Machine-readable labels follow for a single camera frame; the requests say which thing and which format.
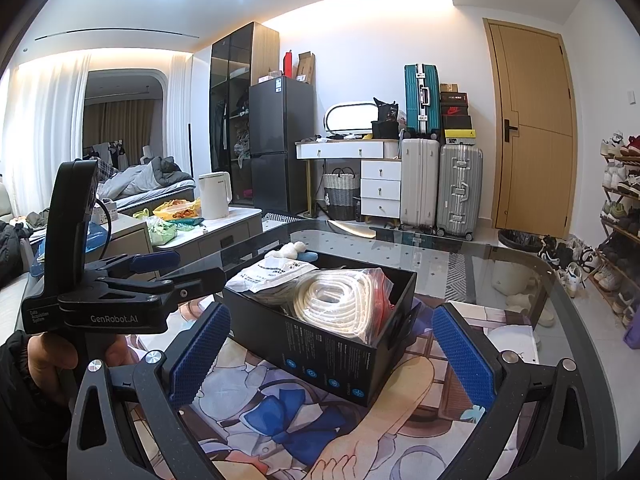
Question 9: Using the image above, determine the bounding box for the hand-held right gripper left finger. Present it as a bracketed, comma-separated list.
[67, 302, 232, 480]

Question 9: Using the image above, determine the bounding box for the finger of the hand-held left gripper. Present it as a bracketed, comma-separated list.
[92, 250, 182, 281]
[102, 267, 227, 311]

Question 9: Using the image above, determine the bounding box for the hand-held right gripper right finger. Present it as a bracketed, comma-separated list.
[432, 305, 598, 480]

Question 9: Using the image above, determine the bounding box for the white printed packet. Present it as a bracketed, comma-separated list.
[225, 257, 321, 306]

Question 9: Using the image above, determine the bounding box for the cream plush toy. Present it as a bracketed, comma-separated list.
[265, 241, 321, 263]

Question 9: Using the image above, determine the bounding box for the black cardboard box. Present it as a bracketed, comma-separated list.
[221, 251, 418, 407]

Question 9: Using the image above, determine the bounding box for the clear bag of white rope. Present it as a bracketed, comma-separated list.
[295, 267, 396, 346]

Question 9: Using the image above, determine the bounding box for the person's left forearm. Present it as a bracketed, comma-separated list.
[0, 330, 68, 480]

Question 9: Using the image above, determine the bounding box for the person's left hand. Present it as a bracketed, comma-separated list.
[27, 332, 137, 406]

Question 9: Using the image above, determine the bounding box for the green plastic bag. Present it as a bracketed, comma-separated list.
[145, 217, 178, 246]

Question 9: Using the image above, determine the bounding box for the white coffee table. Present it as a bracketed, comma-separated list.
[107, 205, 263, 271]

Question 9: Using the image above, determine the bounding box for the yellow plastic bag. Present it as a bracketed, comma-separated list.
[152, 199, 203, 221]

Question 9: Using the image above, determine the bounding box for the bed with grey bedding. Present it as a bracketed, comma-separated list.
[82, 155, 196, 216]

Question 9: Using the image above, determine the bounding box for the white electric kettle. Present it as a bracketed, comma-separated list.
[198, 171, 232, 221]

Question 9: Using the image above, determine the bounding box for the printed table mat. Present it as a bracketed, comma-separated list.
[120, 300, 541, 480]

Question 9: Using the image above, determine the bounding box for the white sheer curtain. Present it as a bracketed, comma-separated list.
[0, 52, 91, 196]

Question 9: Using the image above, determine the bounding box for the brown curtain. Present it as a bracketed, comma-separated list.
[82, 100, 156, 156]

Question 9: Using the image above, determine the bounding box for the black trash bin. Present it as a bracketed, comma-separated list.
[497, 228, 543, 256]

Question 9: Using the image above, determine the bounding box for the pile of shoes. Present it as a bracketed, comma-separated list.
[537, 235, 601, 296]

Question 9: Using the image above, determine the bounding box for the dark grey refrigerator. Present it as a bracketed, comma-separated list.
[248, 77, 316, 216]

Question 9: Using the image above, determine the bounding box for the silver suitcase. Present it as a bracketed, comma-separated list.
[436, 143, 484, 240]

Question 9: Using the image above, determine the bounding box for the woven basket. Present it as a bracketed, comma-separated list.
[322, 167, 361, 221]

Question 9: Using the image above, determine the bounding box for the purple object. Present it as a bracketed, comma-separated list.
[622, 305, 640, 348]

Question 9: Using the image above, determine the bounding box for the white suitcase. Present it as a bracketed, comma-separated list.
[400, 137, 442, 233]

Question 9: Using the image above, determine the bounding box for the black glass cabinet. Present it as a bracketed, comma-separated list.
[209, 22, 280, 176]

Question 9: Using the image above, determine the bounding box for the white dressing table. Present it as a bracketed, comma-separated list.
[295, 139, 402, 221]

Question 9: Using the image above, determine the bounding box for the shoe rack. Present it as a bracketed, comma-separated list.
[597, 132, 640, 331]

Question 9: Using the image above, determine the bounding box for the oval mirror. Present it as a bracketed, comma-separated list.
[324, 102, 381, 137]

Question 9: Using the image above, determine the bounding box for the wooden door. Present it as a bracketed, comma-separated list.
[482, 17, 581, 233]

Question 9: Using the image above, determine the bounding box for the stack of shoe boxes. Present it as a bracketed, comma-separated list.
[439, 82, 473, 145]

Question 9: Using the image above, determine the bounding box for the black bag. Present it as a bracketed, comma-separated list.
[370, 97, 401, 140]

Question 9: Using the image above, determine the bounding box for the teal suitcase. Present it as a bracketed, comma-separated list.
[404, 64, 441, 140]

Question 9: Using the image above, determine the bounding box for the black cable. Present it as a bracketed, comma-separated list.
[92, 197, 113, 261]

